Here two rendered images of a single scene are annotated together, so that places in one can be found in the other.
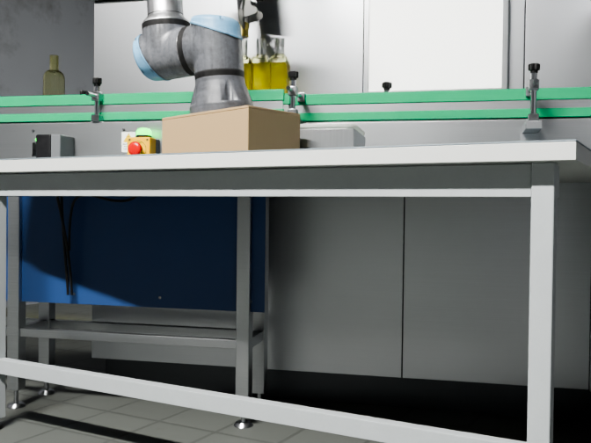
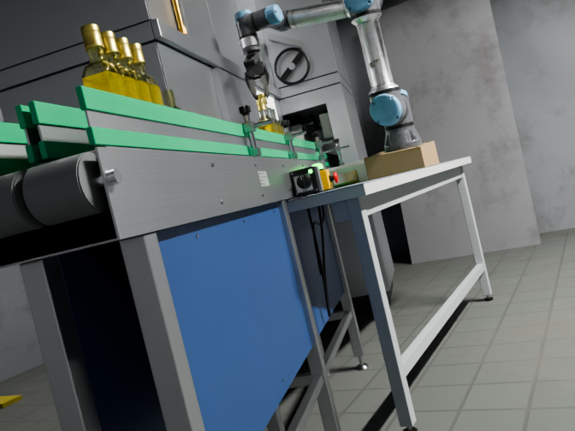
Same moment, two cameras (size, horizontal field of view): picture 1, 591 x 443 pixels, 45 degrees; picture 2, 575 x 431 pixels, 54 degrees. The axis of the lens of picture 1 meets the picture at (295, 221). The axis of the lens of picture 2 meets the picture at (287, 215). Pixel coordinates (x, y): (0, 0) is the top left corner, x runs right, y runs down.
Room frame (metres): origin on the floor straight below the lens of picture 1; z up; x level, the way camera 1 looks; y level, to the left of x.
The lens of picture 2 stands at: (2.17, 2.49, 0.76)
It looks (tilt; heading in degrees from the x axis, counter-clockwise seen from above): 2 degrees down; 270
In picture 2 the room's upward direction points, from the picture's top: 14 degrees counter-clockwise
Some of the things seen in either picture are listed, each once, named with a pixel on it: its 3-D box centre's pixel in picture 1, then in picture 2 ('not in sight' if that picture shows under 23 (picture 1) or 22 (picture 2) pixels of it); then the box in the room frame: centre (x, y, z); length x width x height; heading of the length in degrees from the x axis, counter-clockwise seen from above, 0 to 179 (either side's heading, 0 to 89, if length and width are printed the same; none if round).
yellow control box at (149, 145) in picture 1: (142, 150); (321, 181); (2.04, 0.44, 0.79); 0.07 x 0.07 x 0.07; 77
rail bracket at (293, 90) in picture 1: (295, 95); (313, 147); (2.01, 0.01, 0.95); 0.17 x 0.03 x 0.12; 167
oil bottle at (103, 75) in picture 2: not in sight; (107, 99); (2.46, 1.40, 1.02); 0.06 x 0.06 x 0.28; 77
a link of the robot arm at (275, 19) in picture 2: not in sight; (269, 17); (2.08, 0.17, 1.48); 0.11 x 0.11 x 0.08; 66
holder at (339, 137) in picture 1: (329, 148); (341, 178); (1.92, -0.09, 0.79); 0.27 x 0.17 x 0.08; 167
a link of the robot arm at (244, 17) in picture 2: not in sight; (246, 25); (2.17, 0.15, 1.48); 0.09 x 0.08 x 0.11; 156
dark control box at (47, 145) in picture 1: (54, 149); (306, 181); (2.10, 0.71, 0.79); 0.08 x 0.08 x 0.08; 77
